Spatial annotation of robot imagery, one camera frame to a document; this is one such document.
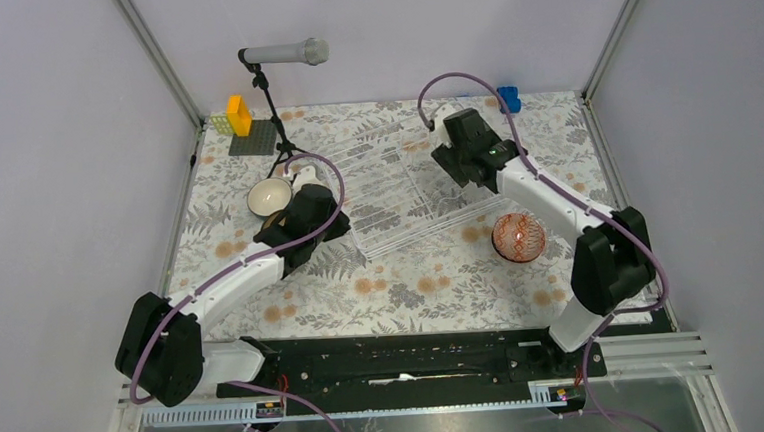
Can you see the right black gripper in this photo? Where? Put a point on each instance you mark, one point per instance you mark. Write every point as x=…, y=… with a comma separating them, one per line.
x=446, y=155

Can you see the teal bowl cream interior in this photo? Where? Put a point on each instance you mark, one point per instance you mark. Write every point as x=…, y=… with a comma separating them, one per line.
x=269, y=196

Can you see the blue toy block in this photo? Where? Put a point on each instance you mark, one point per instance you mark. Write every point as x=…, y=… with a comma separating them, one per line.
x=510, y=100

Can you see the pink patterned bowl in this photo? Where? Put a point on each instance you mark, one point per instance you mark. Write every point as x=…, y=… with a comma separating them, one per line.
x=518, y=237

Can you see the light green toy block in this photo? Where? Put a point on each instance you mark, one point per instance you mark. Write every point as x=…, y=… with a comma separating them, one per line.
x=221, y=124

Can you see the floral table mat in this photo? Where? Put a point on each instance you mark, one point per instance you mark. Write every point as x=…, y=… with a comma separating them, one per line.
x=449, y=281

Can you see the grey microphone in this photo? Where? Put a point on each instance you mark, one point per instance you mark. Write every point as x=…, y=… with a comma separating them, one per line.
x=311, y=51

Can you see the black glazed patterned bowl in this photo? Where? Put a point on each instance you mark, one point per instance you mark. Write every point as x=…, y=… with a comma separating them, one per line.
x=276, y=219

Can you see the black microphone tripod stand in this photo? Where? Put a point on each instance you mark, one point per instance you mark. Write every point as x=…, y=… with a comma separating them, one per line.
x=286, y=148

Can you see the white wire dish rack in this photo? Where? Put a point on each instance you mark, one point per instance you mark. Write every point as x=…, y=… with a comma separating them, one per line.
x=396, y=194

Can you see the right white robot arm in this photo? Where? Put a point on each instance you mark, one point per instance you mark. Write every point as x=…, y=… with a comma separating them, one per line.
x=613, y=260

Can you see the grey toy baseplate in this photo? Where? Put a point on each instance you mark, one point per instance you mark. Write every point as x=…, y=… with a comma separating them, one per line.
x=261, y=141

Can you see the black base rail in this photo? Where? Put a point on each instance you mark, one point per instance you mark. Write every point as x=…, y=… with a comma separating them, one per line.
x=389, y=372

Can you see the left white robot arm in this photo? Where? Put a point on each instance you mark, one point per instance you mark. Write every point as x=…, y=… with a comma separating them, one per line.
x=163, y=351

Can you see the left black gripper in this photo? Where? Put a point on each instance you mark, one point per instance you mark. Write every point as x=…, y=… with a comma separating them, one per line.
x=341, y=226

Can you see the yellow toy block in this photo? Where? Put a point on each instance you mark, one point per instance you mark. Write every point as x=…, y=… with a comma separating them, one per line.
x=239, y=117

